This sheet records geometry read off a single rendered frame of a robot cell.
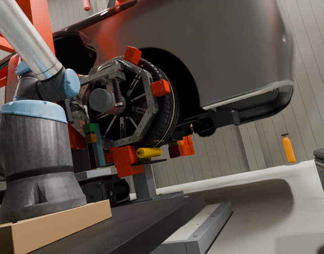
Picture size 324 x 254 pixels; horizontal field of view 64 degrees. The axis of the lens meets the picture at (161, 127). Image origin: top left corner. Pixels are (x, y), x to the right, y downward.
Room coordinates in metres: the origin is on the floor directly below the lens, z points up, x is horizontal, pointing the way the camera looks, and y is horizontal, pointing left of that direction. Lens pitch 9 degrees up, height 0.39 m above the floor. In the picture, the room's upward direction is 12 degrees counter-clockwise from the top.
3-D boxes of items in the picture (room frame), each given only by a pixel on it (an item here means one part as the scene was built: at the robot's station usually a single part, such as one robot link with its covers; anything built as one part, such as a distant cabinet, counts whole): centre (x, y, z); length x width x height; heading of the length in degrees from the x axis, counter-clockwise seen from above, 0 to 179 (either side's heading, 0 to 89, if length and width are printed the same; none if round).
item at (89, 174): (1.23, 0.51, 0.44); 0.43 x 0.17 x 0.03; 67
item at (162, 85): (1.45, -0.04, 0.85); 0.09 x 0.08 x 0.07; 67
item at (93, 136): (1.15, 0.32, 0.59); 0.04 x 0.04 x 0.04; 67
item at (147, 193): (1.73, 0.19, 0.32); 0.40 x 0.30 x 0.28; 67
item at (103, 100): (1.50, 0.28, 0.85); 0.21 x 0.14 x 0.14; 157
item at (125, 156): (1.61, 0.24, 0.48); 0.16 x 0.12 x 0.17; 157
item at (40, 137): (0.64, 0.32, 0.53); 0.17 x 0.15 x 0.18; 76
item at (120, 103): (1.29, 0.19, 0.83); 0.04 x 0.04 x 0.16
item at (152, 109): (1.57, 0.25, 0.85); 0.54 x 0.07 x 0.54; 67
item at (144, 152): (1.62, 0.11, 0.51); 0.29 x 0.06 x 0.06; 157
